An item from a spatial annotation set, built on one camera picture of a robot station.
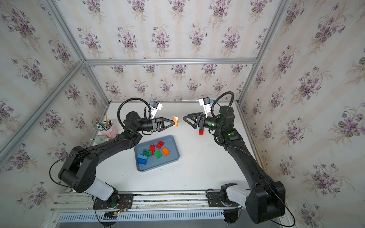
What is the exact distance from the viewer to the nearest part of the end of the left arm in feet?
2.15

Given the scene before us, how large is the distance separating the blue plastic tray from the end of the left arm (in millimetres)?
283

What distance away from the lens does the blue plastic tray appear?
33.7 inches
